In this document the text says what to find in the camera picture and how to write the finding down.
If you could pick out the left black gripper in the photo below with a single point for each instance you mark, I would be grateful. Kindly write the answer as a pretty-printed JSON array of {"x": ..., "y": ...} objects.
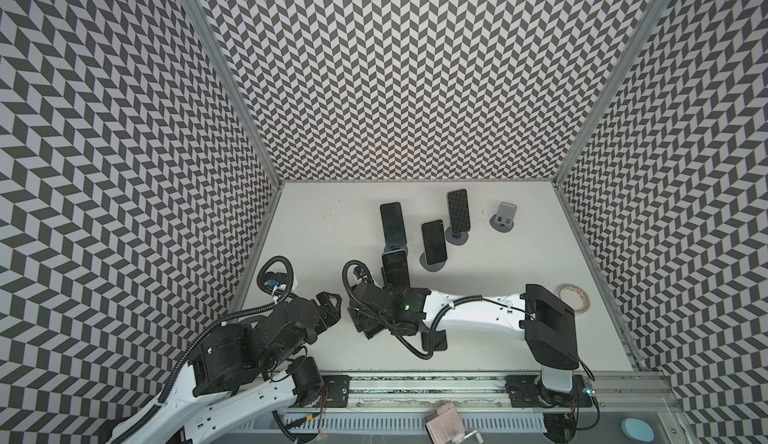
[{"x": 331, "y": 315}]

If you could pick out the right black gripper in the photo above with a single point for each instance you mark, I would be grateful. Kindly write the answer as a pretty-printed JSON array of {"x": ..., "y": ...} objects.
[{"x": 372, "y": 310}]

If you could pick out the black phone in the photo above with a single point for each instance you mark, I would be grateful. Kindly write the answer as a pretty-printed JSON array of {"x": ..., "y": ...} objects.
[
  {"x": 393, "y": 226},
  {"x": 434, "y": 241},
  {"x": 395, "y": 269},
  {"x": 459, "y": 214},
  {"x": 434, "y": 342}
]

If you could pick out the grey round phone stand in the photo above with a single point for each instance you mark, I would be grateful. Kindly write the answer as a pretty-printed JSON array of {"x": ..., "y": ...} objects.
[{"x": 503, "y": 220}]

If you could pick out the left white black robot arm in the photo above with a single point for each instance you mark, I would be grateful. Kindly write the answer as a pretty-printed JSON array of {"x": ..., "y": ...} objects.
[{"x": 250, "y": 363}]

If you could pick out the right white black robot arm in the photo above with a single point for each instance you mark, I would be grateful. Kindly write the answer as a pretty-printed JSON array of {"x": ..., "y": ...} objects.
[{"x": 420, "y": 318}]

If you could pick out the grey stand under middle phone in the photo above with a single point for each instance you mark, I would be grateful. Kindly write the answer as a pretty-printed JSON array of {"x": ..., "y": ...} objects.
[{"x": 431, "y": 268}]

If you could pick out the grey stand under phone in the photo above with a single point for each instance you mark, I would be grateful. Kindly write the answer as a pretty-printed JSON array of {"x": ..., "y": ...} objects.
[
  {"x": 456, "y": 239},
  {"x": 431, "y": 268}
]

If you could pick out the grey stand under back phone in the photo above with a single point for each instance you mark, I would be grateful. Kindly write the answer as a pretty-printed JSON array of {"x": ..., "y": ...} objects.
[{"x": 456, "y": 239}]

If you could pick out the pink box at front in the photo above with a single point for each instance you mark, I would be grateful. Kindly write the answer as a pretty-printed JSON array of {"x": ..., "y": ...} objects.
[{"x": 445, "y": 426}]

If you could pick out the tape roll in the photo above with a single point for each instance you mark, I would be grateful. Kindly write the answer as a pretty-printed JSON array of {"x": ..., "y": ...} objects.
[{"x": 575, "y": 297}]

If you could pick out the teal round object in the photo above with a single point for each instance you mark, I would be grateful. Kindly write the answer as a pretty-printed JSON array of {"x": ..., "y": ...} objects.
[{"x": 637, "y": 430}]

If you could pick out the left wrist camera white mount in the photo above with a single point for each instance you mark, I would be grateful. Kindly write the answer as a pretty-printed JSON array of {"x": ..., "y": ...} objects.
[{"x": 275, "y": 283}]

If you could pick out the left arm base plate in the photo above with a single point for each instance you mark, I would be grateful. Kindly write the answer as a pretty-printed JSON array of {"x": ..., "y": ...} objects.
[{"x": 333, "y": 393}]

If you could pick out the aluminium front rail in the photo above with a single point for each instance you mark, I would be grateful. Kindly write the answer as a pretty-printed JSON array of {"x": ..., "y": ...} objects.
[{"x": 614, "y": 391}]

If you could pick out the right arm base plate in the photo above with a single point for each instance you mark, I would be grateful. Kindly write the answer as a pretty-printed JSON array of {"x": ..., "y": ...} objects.
[{"x": 528, "y": 391}]

